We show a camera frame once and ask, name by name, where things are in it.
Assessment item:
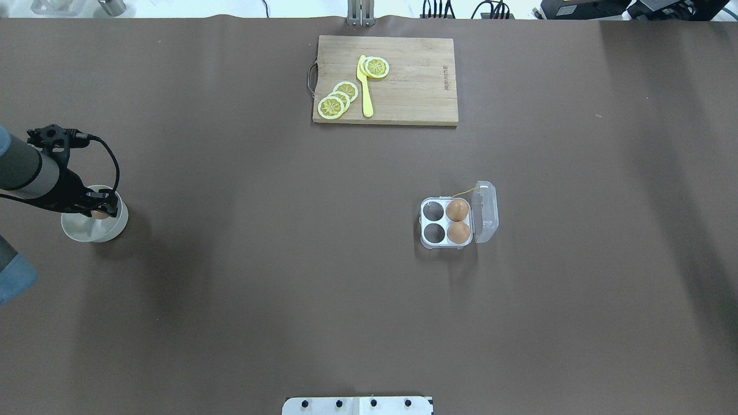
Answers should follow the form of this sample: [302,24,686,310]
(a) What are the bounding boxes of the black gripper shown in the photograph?
[27,125,119,218]

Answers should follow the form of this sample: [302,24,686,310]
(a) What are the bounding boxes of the brown egg carried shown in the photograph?
[91,210,111,220]

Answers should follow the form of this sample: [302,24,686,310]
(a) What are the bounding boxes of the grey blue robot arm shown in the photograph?
[1,124,129,243]

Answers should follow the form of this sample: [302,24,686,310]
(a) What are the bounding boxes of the clear plastic egg box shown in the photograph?
[417,180,500,250]

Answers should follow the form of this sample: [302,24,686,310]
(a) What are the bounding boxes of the brown egg far slot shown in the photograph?
[446,199,469,222]

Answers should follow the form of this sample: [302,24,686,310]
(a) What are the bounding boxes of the brown egg slot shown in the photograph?
[446,222,471,245]
[446,199,469,222]

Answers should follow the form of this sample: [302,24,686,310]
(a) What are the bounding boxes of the brown egg near slot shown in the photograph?
[446,222,471,245]

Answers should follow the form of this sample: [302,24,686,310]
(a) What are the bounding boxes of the white ceramic bowl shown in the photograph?
[61,193,129,243]

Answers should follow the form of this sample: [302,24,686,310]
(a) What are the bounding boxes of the metal cup at back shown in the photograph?
[97,0,127,17]

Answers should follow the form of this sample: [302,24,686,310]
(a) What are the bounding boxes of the clear container at back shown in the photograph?
[30,0,85,17]

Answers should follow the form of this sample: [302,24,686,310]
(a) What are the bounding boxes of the lemon slice lower left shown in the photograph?
[317,97,343,120]

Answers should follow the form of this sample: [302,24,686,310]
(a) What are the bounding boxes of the lemon slice middle left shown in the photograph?
[327,91,351,112]

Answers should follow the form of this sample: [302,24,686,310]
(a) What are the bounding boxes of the lemon slice upper left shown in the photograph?
[333,81,359,103]

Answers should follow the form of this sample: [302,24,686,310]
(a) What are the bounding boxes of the yellow plastic knife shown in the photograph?
[356,55,374,118]

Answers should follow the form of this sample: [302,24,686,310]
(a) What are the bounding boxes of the lemon slice under knife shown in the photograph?
[357,56,369,78]

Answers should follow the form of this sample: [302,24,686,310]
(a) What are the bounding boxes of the lemon slice by knife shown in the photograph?
[362,56,390,79]

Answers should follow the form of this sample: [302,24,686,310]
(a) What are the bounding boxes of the wooden cutting board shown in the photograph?
[312,35,459,128]

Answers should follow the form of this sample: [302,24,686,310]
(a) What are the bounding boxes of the black equipment at back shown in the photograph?
[532,1,736,21]

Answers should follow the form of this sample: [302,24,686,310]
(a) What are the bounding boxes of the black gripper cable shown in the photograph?
[75,134,121,199]

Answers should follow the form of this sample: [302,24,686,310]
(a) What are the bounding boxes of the grey metal camera post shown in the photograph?
[346,0,376,27]

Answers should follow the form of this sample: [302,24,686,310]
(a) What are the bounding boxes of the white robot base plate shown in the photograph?
[281,396,435,414]

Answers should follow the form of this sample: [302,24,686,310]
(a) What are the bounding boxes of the black cables at back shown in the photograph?
[421,0,515,20]

